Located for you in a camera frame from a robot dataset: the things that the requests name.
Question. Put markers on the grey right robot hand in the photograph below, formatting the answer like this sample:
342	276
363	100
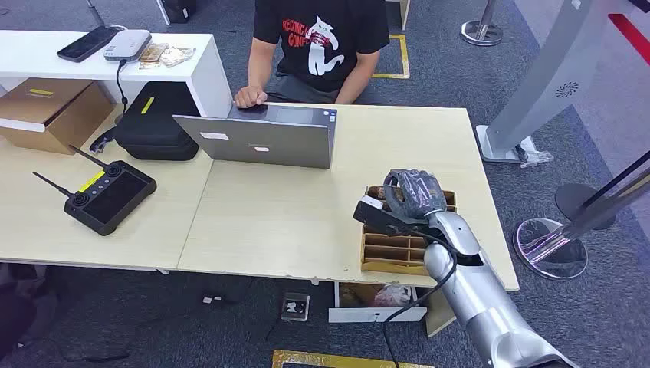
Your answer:
419	193

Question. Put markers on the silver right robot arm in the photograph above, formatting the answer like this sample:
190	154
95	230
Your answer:
482	294

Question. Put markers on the person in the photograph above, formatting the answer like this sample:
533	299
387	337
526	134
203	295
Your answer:
320	46

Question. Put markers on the person's right hand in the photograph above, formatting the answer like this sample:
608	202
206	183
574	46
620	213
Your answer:
250	96

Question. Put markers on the wooden compartment organizer box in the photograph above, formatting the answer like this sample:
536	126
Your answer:
391	251

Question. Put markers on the white open drawer box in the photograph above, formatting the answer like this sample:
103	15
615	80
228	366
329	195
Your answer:
378	302

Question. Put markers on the yellow floor tape square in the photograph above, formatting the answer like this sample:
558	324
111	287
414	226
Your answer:
398	58

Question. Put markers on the black stanchion base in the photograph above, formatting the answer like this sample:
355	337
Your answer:
579	200

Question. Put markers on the grey laptop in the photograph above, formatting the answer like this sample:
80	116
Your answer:
269	134

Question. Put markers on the floor power socket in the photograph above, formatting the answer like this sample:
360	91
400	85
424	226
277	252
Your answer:
295	307

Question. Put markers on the grey gate pillar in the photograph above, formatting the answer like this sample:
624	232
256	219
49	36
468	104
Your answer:
548	76

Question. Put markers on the yellow floor tape strip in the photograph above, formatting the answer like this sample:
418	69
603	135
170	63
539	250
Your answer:
330	359

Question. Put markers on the black zippered carrying case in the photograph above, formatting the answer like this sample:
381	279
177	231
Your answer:
155	122

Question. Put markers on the snack packets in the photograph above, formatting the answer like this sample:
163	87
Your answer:
167	54

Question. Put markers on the white shelf desk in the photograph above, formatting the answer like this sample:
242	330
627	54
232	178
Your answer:
152	66

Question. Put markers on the black remote controller with antennas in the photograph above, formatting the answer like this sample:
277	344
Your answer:
109	195

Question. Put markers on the white grey device box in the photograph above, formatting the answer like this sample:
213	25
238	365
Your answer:
127	44

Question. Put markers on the black smartphone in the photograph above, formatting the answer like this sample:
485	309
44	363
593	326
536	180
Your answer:
87	43

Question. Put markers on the brown cardboard box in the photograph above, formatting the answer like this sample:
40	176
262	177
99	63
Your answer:
51	114

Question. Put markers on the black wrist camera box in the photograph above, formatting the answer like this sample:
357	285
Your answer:
378	216

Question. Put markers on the chrome stanchion post base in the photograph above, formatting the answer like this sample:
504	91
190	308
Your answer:
481	30

